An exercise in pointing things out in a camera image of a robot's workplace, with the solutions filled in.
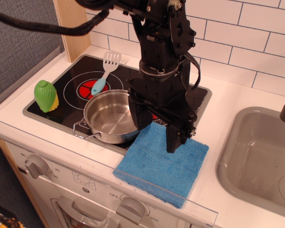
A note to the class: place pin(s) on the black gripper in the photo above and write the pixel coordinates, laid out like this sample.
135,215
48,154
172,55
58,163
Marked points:
164,97

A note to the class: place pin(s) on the white spatula with blue handle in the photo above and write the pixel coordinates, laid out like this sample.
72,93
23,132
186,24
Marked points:
111,62

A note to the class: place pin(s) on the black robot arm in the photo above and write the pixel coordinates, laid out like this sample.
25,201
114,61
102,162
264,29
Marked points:
163,32

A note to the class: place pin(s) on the blue cloth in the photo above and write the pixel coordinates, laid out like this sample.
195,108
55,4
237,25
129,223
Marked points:
167,176

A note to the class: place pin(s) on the stainless steel pot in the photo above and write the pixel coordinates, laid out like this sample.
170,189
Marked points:
108,116

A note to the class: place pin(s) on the grey right oven knob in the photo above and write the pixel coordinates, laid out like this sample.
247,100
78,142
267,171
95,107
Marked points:
131,209

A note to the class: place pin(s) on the grey oven knob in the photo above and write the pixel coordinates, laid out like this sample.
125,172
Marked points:
131,209
36,166

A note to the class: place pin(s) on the grey sink basin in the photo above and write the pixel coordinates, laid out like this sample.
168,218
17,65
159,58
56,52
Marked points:
251,166

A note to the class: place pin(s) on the toy corn cob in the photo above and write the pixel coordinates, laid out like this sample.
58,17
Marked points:
46,97

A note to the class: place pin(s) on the grey left oven knob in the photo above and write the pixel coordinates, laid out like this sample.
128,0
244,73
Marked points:
36,166

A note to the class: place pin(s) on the yellow black object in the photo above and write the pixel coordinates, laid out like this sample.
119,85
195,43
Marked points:
6,222

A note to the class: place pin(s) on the oven door handle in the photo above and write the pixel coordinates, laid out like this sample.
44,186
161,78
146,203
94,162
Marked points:
71,216

